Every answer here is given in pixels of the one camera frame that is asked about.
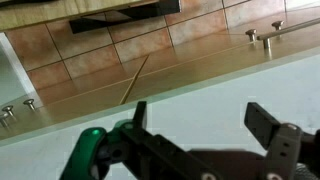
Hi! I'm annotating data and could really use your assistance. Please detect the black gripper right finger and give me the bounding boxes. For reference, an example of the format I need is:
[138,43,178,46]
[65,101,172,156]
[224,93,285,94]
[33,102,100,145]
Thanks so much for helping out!
[244,101,320,180]

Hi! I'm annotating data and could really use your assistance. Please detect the steel cabinet bar handle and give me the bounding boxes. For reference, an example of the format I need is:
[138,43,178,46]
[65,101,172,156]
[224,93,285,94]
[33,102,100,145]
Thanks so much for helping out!
[256,17,320,50]

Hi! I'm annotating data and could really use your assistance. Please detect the wooden base cabinet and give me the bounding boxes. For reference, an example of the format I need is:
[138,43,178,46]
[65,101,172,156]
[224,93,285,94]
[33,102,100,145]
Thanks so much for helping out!
[0,18,320,141]

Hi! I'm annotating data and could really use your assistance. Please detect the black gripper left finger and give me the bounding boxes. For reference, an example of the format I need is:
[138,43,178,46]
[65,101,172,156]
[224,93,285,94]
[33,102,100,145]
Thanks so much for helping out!
[59,100,221,180]

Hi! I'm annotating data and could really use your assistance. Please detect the black glossy flat box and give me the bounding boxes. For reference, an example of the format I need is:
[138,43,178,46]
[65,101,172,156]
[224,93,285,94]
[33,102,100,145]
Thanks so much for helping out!
[68,0,183,35]

